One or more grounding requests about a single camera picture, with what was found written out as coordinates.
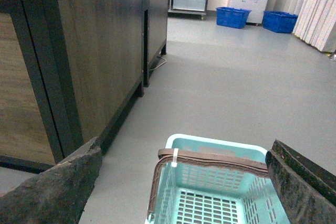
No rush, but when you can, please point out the light blue plastic basket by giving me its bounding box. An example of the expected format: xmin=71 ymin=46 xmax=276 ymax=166
xmin=145 ymin=134 xmax=289 ymax=223

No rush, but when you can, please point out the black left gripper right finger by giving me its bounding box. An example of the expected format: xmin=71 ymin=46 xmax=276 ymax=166
xmin=265 ymin=140 xmax=335 ymax=223

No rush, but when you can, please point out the white floor cable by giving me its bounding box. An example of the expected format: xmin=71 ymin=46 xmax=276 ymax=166
xmin=148 ymin=56 xmax=167 ymax=71

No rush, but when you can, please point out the blue plastic basket right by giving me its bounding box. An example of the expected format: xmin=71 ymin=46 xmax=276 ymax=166
xmin=263 ymin=10 xmax=298 ymax=34

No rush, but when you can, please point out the blue plastic basket left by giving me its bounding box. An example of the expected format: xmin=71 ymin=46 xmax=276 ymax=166
xmin=216 ymin=7 xmax=251 ymax=29

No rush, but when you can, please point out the wooden display stand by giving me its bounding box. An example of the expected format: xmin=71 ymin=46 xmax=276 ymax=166
xmin=1 ymin=0 xmax=169 ymax=173

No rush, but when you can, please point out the white curtain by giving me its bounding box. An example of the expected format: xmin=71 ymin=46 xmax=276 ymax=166
xmin=294 ymin=0 xmax=335 ymax=53

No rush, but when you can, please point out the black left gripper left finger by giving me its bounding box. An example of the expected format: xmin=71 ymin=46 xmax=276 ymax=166
xmin=1 ymin=137 xmax=102 ymax=223

